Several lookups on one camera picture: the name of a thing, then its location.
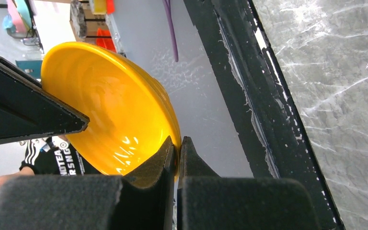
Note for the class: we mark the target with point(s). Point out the person in black shirt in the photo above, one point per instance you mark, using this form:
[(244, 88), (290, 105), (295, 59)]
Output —
[(51, 156)]

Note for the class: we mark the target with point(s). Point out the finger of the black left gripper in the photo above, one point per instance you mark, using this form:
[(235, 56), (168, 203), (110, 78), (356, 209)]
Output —
[(27, 111)]

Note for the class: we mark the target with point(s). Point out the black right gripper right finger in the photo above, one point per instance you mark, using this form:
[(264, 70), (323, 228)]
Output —
[(207, 201)]

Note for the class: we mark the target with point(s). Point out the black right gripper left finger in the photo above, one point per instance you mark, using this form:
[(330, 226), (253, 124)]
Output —
[(140, 200)]

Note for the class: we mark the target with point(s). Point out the yellow ribbed bowl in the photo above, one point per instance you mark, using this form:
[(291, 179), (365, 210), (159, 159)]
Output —
[(130, 113)]

